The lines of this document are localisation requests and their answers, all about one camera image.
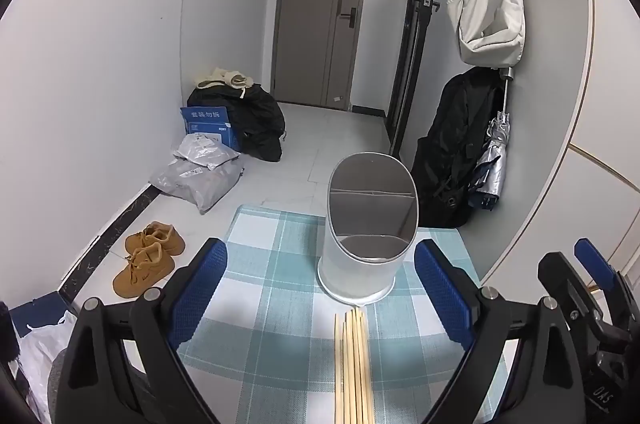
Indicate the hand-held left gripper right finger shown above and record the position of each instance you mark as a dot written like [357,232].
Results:
[442,291]

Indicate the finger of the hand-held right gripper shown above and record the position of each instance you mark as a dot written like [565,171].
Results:
[595,264]
[555,269]

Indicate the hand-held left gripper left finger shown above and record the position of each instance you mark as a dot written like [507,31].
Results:
[197,289]

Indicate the white utensil holder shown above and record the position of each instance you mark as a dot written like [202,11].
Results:
[350,274]

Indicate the bundle of wooden chopsticks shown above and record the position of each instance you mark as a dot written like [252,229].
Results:
[354,364]

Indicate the brown shoe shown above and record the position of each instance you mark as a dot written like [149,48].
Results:
[142,271]
[160,238]

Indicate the teal checked tablecloth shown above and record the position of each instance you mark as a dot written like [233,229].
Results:
[280,264]

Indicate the large grey parcel bag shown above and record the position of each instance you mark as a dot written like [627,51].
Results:
[195,184]

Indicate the folded silver umbrella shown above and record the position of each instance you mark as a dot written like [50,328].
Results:
[492,163]

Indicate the small grey parcel bag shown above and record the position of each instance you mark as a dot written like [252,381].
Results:
[205,149]

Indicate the blue cardboard box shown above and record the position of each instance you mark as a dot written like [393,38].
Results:
[207,121]

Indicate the person's trouser leg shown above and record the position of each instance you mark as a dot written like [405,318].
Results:
[56,384]

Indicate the white plastic bag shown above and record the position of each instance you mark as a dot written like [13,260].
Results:
[37,364]

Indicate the black clothes pile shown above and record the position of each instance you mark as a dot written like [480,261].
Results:
[260,118]

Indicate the beige cloth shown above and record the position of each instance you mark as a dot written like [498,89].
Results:
[225,78]

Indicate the black framed glass door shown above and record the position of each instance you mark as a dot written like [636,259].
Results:
[412,28]

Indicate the grey door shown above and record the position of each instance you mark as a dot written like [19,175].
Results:
[310,23]

